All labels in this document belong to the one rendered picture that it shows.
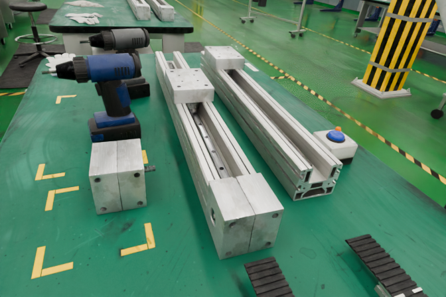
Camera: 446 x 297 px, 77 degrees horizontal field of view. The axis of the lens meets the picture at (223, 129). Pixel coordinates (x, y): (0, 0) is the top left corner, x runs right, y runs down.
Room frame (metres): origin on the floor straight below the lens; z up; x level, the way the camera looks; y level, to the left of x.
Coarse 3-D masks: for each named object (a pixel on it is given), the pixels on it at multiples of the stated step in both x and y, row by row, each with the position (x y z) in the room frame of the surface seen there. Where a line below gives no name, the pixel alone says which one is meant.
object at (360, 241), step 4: (360, 236) 0.34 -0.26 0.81; (364, 236) 0.34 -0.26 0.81; (368, 236) 0.34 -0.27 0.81; (348, 240) 0.33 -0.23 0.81; (352, 240) 0.33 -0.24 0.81; (356, 240) 0.33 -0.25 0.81; (360, 240) 0.33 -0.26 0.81; (364, 240) 0.33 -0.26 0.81; (368, 240) 0.33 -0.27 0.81; (372, 240) 0.33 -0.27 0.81; (348, 244) 0.32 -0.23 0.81; (352, 244) 0.32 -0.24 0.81; (356, 244) 0.32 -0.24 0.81; (360, 244) 0.32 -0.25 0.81; (364, 244) 0.32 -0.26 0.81; (368, 244) 0.32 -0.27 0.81; (352, 248) 0.31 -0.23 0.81
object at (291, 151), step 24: (216, 72) 0.97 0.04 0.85; (240, 72) 0.96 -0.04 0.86; (240, 96) 0.76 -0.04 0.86; (264, 96) 0.77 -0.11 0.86; (240, 120) 0.73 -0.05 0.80; (264, 120) 0.63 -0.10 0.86; (288, 120) 0.64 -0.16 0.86; (264, 144) 0.58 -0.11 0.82; (288, 144) 0.52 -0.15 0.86; (312, 144) 0.54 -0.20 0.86; (288, 168) 0.48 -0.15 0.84; (312, 168) 0.45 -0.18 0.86; (336, 168) 0.47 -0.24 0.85; (288, 192) 0.46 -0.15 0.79; (312, 192) 0.46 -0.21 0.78
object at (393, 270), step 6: (396, 264) 0.28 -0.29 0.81; (372, 270) 0.27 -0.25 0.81; (378, 270) 0.27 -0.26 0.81; (384, 270) 0.27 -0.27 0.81; (390, 270) 0.27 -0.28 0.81; (396, 270) 0.27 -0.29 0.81; (402, 270) 0.27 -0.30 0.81; (378, 276) 0.26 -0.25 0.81; (384, 276) 0.26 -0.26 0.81; (390, 276) 0.26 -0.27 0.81; (396, 276) 0.26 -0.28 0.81
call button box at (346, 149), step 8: (320, 136) 0.62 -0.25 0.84; (328, 136) 0.61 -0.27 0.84; (328, 144) 0.58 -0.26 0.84; (336, 144) 0.58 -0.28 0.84; (344, 144) 0.59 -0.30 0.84; (352, 144) 0.59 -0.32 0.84; (336, 152) 0.57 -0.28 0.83; (344, 152) 0.58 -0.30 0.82; (352, 152) 0.59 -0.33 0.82; (344, 160) 0.58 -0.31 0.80
